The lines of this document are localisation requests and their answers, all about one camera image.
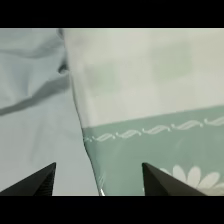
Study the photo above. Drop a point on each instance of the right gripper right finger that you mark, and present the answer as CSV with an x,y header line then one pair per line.
x,y
158,182

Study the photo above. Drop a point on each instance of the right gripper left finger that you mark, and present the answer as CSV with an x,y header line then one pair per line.
x,y
41,183

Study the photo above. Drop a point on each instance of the grey-blue garment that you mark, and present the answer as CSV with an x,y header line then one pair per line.
x,y
33,120

